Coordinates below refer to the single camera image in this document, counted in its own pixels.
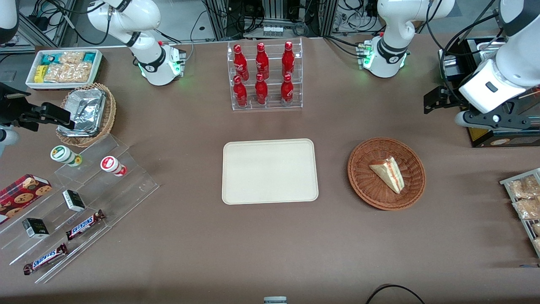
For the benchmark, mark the aluminium frame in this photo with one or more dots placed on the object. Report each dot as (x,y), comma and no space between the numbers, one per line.
(219,19)

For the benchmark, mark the small black box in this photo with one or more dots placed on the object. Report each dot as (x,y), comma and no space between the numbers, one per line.
(74,200)
(35,228)

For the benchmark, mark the aluminium foil container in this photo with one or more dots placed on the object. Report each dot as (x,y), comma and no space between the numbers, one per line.
(86,112)

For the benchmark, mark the white snack bin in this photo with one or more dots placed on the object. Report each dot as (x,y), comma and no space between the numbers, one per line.
(30,82)

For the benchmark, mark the green lid white cup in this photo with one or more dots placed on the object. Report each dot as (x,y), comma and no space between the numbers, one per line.
(62,154)

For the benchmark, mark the clear acrylic bottle rack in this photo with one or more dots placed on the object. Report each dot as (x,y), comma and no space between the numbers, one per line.
(273,105)

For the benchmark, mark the snickers bar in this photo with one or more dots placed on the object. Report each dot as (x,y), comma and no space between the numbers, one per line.
(84,225)
(45,259)

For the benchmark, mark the red cola bottle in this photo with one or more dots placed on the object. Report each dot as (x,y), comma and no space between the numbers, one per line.
(287,90)
(240,63)
(262,61)
(288,59)
(240,93)
(261,90)

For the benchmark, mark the red lid white cup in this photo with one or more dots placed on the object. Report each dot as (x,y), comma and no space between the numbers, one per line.
(110,164)

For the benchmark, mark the clear acrylic stepped display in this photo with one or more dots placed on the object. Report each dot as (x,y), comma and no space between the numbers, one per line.
(122,190)

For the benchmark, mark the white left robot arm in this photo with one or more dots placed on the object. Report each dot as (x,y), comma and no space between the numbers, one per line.
(392,25)

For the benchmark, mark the yellow snack pack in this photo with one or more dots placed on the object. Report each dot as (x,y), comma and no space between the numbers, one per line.
(40,74)

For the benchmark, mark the teal snack pack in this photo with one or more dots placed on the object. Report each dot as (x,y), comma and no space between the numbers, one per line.
(49,59)

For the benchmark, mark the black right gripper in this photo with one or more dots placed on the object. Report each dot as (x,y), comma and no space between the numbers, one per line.
(13,110)

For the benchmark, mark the red cookie box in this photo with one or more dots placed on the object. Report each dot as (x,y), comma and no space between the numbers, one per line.
(23,194)

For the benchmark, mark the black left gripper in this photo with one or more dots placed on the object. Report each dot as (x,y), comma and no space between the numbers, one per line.
(451,97)

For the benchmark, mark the grey box at table edge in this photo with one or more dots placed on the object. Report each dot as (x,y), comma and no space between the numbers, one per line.
(275,300)

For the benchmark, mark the triangular sandwich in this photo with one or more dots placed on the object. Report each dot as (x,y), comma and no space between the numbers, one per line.
(389,173)

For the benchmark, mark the brown empty-weave wicker basket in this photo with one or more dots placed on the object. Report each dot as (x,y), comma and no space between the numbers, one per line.
(367,185)

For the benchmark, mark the cream rectangular tray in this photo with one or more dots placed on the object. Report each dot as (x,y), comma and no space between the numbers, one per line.
(270,173)

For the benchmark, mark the white terminal block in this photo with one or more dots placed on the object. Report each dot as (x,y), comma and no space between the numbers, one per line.
(272,31)

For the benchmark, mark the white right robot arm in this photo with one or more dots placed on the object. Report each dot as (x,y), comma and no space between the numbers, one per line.
(139,25)

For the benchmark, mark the small clear rice cracker bag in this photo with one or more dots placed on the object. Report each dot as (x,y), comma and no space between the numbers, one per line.
(71,56)

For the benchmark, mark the black hot dog warmer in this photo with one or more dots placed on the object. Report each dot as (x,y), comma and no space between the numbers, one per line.
(498,139)

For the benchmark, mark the tan wicker basket with foil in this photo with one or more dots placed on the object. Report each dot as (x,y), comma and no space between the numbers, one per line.
(110,112)

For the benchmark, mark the large clear rice cracker bag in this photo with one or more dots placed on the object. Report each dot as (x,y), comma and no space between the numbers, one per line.
(69,72)

